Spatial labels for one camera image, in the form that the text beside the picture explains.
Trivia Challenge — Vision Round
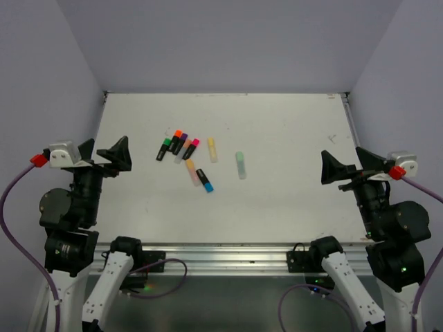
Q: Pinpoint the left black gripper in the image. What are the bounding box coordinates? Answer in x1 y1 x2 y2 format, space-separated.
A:
71 135 131 223

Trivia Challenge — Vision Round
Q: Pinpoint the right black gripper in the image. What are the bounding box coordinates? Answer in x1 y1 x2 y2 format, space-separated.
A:
322 144 393 236

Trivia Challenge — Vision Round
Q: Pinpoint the pastel orange highlighter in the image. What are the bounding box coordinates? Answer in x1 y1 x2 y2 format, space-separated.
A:
186 158 201 186

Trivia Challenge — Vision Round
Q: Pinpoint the blue black highlighter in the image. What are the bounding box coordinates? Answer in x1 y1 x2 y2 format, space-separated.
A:
196 169 214 193

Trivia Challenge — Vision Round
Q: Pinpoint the pastel yellow highlighter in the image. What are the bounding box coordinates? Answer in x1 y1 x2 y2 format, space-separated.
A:
207 137 218 163

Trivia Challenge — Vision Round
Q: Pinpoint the pastel green highlighter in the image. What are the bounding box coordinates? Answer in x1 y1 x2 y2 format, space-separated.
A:
235 151 246 179

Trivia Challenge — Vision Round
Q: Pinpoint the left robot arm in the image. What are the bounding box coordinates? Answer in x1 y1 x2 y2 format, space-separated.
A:
39 136 154 331

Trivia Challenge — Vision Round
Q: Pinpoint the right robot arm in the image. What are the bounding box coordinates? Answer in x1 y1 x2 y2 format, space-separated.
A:
308 147 431 331

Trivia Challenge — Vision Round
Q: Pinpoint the green cap black highlighter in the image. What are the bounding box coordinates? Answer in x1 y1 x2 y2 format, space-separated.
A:
156 138 171 161

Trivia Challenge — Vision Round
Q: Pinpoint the purple cap black highlighter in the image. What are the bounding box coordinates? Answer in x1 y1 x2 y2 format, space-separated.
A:
173 133 188 156

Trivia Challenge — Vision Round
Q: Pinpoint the orange cap black highlighter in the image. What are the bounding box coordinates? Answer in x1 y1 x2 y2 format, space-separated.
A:
168 129 182 152

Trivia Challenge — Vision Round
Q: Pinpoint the peach cap clear highlighter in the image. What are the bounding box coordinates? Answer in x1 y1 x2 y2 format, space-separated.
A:
174 138 192 164

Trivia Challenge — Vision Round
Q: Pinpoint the pink cap black highlighter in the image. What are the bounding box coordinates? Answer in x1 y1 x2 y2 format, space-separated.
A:
182 138 200 160

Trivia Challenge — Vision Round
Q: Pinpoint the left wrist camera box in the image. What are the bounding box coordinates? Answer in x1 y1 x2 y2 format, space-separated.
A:
48 140 82 168

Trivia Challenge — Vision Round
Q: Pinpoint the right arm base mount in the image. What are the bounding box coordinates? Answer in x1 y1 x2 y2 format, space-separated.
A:
286 242 335 294

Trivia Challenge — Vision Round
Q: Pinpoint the aluminium rail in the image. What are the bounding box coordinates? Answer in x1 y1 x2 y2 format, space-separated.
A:
91 243 372 277

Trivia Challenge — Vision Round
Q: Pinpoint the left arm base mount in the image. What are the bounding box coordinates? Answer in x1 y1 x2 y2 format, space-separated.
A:
120 250 166 293

